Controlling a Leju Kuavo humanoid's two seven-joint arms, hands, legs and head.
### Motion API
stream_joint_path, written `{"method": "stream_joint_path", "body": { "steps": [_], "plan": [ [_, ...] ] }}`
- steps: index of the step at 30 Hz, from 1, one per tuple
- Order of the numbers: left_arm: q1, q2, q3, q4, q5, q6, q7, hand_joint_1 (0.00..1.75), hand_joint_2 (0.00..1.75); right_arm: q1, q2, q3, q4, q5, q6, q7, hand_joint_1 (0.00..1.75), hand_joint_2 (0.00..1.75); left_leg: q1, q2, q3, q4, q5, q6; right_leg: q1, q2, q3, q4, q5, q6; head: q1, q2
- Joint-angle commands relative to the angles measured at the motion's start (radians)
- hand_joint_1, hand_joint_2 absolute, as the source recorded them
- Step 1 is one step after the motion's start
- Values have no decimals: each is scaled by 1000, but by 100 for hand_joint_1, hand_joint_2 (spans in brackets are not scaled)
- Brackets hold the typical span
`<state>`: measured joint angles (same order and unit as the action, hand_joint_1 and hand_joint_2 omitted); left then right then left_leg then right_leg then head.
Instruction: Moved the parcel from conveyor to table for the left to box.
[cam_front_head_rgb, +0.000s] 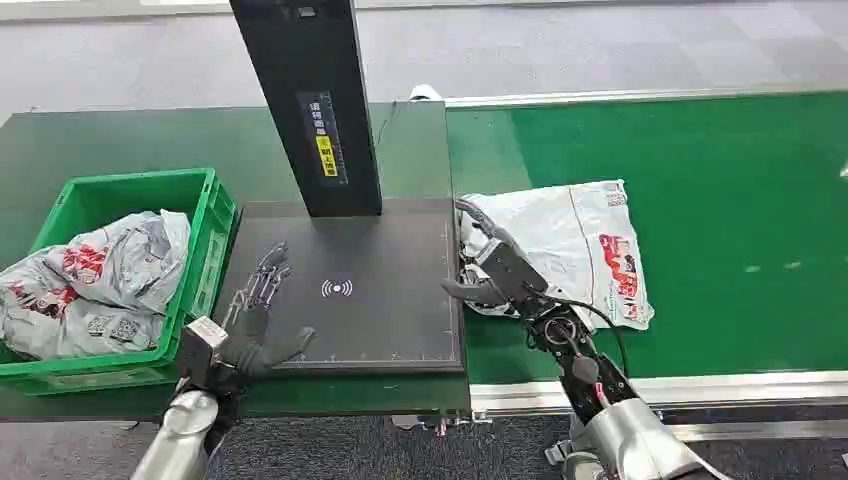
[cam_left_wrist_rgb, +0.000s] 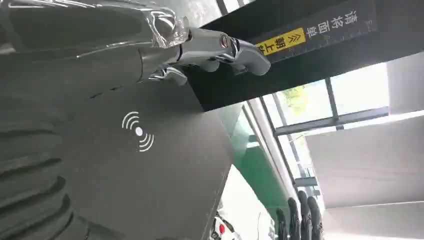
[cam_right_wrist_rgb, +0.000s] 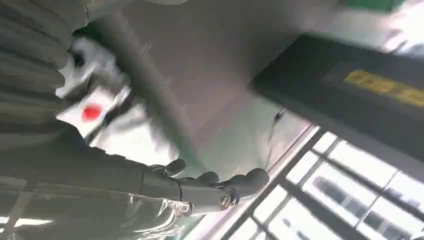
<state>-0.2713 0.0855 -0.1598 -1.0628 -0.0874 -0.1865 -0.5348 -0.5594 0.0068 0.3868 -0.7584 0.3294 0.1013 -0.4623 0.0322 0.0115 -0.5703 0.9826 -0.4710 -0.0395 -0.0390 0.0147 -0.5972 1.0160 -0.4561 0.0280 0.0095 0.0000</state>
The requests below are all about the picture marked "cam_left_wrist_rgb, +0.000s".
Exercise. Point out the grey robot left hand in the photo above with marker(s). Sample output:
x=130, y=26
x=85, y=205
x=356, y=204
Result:
x=82, y=46

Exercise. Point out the dark robot right hand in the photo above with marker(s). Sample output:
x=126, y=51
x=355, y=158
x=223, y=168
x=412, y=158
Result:
x=303, y=218

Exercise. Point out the white device with red dot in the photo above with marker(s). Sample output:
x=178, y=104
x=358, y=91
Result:
x=222, y=229

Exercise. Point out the white hanging panel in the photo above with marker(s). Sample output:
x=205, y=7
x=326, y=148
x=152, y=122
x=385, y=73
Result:
x=367, y=159

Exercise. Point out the ribbed grey left arm sleeve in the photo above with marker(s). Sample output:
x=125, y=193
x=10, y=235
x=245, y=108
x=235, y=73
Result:
x=30, y=172

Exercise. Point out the black beam with white print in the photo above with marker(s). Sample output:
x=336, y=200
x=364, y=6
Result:
x=331, y=49

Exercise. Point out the yellow arrow label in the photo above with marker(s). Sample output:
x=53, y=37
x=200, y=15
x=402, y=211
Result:
x=281, y=41

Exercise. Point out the dark window frame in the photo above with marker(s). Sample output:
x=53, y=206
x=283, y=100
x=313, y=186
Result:
x=331, y=121

